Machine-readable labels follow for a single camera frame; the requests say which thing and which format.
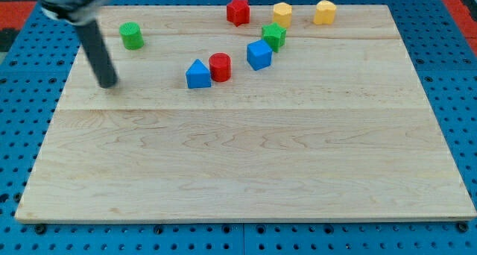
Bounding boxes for wooden board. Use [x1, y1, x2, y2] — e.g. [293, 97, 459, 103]
[16, 5, 476, 224]

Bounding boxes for blue triangle block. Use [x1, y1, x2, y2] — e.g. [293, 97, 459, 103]
[186, 59, 212, 89]

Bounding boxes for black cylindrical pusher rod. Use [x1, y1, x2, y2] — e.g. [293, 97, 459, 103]
[75, 20, 118, 89]

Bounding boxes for green star block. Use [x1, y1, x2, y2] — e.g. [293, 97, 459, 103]
[262, 22, 286, 52]

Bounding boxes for red star block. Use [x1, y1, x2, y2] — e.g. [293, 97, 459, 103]
[226, 0, 250, 27]

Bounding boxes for yellow heart block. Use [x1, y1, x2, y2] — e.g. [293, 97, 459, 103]
[313, 0, 337, 25]

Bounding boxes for yellow hexagon block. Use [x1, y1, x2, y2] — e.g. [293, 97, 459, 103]
[272, 2, 292, 28]

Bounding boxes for blue cube block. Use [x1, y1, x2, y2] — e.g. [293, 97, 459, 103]
[246, 40, 273, 71]

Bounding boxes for green cylinder block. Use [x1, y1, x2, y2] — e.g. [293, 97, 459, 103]
[119, 22, 145, 50]

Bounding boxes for red cylinder block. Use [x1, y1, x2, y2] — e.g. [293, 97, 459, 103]
[209, 52, 232, 82]

